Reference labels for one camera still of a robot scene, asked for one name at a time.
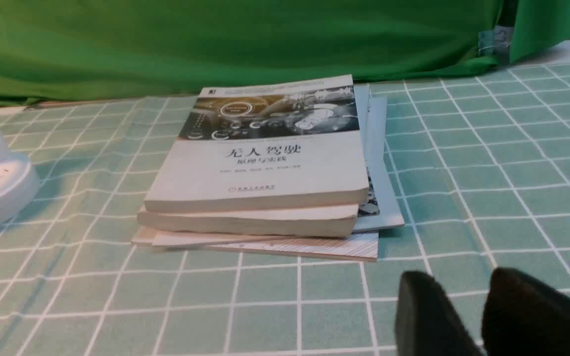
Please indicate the white top book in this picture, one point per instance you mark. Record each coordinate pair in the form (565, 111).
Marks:
(265, 158)

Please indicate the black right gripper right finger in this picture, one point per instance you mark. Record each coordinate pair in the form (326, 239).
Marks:
(523, 316)

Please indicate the light blue thin booklet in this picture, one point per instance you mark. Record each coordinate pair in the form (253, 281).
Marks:
(381, 210)

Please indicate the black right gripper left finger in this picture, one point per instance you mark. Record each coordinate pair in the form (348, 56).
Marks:
(427, 324)

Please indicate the green checkered tablecloth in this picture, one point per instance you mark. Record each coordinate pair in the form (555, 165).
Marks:
(480, 168)

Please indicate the green backdrop cloth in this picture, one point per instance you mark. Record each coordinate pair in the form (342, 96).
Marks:
(77, 50)

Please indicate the bottom striped booklet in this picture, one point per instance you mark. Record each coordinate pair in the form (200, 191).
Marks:
(358, 247)

